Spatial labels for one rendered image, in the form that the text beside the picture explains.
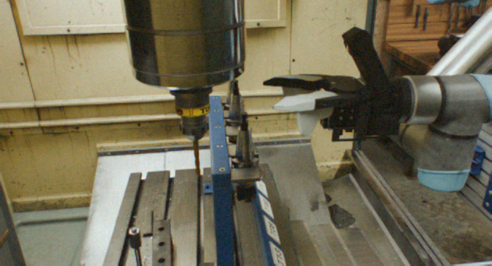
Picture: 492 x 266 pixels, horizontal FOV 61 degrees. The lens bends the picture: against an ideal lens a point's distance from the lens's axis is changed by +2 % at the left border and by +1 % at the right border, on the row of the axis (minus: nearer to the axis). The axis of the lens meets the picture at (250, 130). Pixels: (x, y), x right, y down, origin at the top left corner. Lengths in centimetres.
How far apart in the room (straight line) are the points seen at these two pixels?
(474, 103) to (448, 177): 13
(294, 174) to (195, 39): 125
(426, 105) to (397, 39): 296
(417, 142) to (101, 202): 123
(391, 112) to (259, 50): 103
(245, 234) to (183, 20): 81
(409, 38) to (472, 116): 297
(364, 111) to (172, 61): 28
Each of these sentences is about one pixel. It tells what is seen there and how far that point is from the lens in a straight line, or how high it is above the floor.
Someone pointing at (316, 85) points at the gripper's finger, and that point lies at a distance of 66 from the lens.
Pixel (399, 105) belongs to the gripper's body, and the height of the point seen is 143.
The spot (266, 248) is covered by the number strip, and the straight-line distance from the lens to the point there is 107.
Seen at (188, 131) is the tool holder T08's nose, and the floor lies 140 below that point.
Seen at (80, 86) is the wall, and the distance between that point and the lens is 173.
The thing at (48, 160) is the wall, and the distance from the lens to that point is 190.
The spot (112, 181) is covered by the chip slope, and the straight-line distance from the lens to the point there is 174.
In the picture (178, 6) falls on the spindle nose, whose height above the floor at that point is 159.
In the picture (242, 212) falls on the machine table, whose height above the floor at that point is 90.
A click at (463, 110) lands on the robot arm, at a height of 142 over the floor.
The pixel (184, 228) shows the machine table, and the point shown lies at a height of 90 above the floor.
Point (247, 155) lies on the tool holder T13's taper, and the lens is 89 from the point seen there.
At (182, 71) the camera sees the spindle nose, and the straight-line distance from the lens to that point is 52.
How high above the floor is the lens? 166
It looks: 25 degrees down
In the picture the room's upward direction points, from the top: 1 degrees counter-clockwise
